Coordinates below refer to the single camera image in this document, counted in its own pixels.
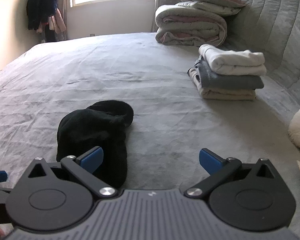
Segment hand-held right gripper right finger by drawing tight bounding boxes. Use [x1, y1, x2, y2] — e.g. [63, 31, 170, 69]
[184, 148, 275, 200]

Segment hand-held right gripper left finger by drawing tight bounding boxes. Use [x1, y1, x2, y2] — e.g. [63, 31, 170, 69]
[27, 146, 117, 200]

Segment black t-shirt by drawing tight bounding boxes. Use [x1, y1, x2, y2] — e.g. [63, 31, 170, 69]
[56, 100, 134, 189]

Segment pink hanging clothes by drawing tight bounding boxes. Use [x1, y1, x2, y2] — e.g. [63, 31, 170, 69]
[36, 7, 67, 34]

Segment folded cream garment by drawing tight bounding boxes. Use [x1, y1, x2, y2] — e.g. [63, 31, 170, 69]
[190, 71, 257, 101]

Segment folded grey garment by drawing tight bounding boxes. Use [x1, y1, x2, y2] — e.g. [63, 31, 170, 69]
[187, 56, 265, 92]

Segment grey bed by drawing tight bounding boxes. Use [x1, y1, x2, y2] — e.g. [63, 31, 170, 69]
[0, 31, 300, 240]

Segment folded white garment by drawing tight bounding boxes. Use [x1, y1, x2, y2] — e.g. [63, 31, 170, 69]
[199, 44, 267, 76]

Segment folded grey pink quilt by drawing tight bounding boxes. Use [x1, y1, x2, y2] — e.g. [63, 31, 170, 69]
[155, 4, 227, 47]

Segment grey quilted headboard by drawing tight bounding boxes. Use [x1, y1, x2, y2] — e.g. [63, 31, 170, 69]
[215, 0, 300, 115]

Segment dark hanging jacket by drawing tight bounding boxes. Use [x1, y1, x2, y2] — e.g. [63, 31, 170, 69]
[26, 0, 58, 43]

